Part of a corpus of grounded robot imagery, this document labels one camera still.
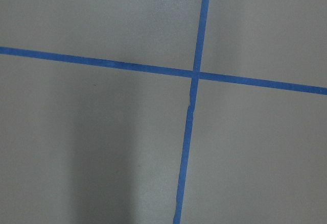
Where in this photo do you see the blue tape strip crosswise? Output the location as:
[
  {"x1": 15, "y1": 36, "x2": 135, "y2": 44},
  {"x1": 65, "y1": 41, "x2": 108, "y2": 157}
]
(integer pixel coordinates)
[{"x1": 1, "y1": 46, "x2": 326, "y2": 95}]

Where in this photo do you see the blue tape strip lengthwise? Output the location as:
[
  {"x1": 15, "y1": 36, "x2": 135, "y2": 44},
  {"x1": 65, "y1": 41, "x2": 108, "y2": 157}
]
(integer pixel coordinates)
[{"x1": 173, "y1": 0, "x2": 209, "y2": 224}]

